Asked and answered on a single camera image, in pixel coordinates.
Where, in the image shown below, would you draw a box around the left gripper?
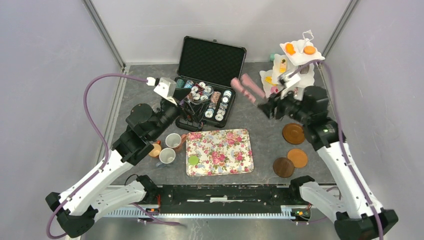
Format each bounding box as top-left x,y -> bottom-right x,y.
149,87 -> 211,141

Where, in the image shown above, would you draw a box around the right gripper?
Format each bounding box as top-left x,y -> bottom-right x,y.
257,84 -> 311,124

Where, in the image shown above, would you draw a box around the chocolate cake slice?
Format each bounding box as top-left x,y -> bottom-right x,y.
299,64 -> 310,75

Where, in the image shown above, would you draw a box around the pink strawberry cake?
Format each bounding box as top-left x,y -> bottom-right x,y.
270,86 -> 279,94

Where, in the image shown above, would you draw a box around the yellow kiwi cake slice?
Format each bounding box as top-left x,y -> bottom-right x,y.
264,76 -> 276,86

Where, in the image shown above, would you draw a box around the yellow cake with green fruit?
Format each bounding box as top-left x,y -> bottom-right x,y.
279,58 -> 287,74

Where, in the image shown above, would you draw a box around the yellow round biscuit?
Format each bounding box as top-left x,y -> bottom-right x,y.
303,45 -> 317,55

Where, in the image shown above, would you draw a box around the pink-handled metal tongs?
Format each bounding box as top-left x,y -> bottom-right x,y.
230,73 -> 266,105

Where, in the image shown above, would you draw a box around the green round macaron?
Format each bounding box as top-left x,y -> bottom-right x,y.
188,155 -> 200,166

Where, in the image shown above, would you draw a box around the orange pastry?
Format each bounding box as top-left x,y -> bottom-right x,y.
285,43 -> 296,56

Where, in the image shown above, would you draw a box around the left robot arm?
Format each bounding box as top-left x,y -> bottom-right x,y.
45,88 -> 210,238

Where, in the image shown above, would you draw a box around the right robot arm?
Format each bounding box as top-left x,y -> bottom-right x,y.
258,86 -> 399,240

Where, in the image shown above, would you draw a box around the medium brown wooden coaster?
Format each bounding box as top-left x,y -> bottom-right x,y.
282,123 -> 305,145

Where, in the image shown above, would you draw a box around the black poker chip case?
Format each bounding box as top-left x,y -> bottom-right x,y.
175,36 -> 247,132

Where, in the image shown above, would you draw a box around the pink mug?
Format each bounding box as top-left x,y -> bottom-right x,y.
165,133 -> 187,152

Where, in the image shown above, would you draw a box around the white three-tier cake stand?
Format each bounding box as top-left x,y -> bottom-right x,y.
259,30 -> 325,100

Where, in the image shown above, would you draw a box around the light orange wooden coaster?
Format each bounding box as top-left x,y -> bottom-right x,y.
287,148 -> 309,168

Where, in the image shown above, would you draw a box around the grey white mug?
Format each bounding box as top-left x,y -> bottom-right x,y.
155,147 -> 176,168

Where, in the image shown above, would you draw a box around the floral serving tray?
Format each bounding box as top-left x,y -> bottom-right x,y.
185,128 -> 255,177

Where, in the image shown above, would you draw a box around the orange mug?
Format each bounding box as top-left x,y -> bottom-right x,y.
148,140 -> 162,158

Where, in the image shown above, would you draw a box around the dark brown wooden coaster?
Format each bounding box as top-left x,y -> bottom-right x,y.
272,157 -> 295,178

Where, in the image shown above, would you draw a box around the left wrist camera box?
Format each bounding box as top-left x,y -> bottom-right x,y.
153,77 -> 177,106

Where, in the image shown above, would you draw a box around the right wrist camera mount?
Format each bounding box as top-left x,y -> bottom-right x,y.
278,72 -> 301,99

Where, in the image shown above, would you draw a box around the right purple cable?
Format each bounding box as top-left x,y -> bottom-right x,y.
288,59 -> 385,240

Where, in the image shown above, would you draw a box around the purple cable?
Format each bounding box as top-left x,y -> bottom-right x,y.
45,73 -> 157,240
288,59 -> 385,240

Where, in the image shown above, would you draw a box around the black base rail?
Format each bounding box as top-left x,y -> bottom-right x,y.
139,175 -> 314,215

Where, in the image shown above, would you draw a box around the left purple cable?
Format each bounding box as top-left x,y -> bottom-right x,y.
45,73 -> 157,240

